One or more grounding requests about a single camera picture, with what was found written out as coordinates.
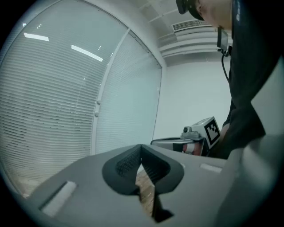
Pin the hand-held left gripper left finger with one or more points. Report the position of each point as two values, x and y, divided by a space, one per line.
88 181

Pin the black head camera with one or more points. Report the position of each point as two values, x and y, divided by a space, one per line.
185 5

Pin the person's head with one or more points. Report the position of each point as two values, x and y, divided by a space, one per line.
217 13

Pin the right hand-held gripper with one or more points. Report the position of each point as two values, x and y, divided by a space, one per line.
211 133

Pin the grey window frame post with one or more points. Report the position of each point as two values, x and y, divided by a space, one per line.
104 84

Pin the small black neck device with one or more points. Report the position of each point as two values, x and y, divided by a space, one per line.
222 38

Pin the person's black shirt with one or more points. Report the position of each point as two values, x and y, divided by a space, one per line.
248 77

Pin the glass door with blinds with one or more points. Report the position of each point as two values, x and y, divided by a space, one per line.
128 99

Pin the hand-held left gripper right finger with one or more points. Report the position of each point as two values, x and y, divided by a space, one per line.
195 188

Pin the person's right forearm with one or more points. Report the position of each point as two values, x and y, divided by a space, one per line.
224 129

